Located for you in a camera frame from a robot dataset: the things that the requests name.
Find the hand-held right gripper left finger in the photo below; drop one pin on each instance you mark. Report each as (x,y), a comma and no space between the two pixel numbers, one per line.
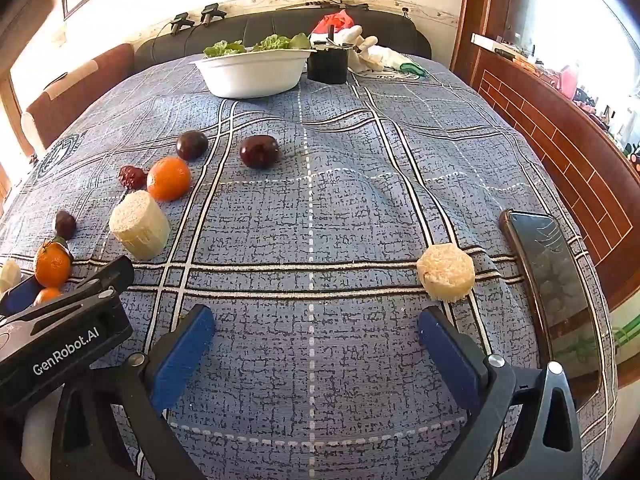
(182,355)

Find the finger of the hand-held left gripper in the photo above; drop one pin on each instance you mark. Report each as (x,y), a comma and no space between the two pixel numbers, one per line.
(20,296)
(107,272)

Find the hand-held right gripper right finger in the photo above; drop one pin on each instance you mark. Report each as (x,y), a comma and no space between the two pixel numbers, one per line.
(450,355)

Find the peeled sugarcane piece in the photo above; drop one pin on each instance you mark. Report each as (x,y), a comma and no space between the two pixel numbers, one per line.
(9,275)
(446,272)
(139,225)

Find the small orange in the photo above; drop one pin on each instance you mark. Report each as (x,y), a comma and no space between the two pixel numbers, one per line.
(47,296)

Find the orange with green leaf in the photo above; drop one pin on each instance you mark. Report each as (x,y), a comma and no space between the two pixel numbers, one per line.
(52,266)

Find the small dark plum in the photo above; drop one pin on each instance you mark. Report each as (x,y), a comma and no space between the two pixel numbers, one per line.
(65,224)

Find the large orange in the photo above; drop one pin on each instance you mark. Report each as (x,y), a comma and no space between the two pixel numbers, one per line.
(169,179)

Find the large dark purple plum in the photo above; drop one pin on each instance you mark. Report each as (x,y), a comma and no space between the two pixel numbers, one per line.
(258,152)

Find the red date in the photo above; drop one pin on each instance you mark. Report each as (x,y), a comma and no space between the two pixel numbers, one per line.
(132,177)

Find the black smartphone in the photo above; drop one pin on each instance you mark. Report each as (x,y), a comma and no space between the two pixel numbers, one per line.
(555,300)

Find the brown armchair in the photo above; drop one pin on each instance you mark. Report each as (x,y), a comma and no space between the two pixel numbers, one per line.
(75,95)

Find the blue plaid blanket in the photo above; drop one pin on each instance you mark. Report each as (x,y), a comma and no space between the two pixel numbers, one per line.
(320,220)

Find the black sofa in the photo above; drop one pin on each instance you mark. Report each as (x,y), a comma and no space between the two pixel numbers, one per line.
(165,47)

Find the white bowl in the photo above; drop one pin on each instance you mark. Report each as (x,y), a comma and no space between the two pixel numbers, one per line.
(250,77)

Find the black hand-held device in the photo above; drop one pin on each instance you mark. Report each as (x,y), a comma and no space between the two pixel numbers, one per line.
(180,22)
(212,13)

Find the green lettuce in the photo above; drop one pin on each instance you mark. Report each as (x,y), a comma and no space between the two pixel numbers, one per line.
(277,42)

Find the black round container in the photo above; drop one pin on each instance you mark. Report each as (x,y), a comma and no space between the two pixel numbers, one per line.
(327,67)

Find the white cloth gloves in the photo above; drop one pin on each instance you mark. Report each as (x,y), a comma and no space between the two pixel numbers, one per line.
(372,52)

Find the red plastic bag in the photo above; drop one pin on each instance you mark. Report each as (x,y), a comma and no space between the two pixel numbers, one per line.
(330,22)

